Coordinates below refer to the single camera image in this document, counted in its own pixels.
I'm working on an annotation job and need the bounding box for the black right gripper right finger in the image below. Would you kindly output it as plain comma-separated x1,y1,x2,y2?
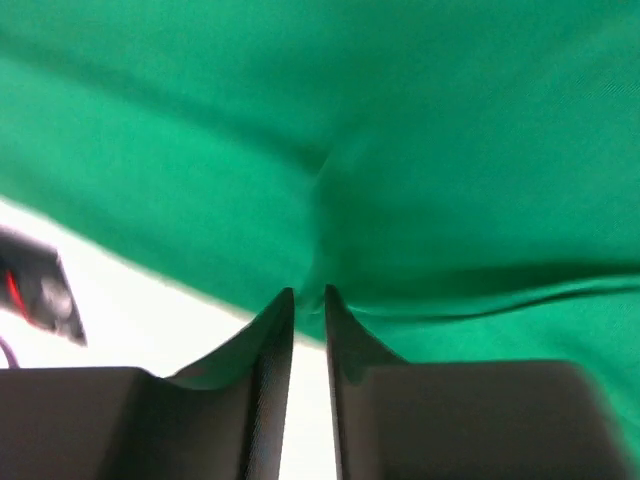
325,286,634,479

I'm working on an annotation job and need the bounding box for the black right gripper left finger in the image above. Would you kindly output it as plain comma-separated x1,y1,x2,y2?
1,288,294,479

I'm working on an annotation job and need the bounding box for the green t shirt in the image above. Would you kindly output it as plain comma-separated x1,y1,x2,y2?
1,1,639,450

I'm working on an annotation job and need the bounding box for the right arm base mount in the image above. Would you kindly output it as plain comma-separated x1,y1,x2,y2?
1,226,90,369

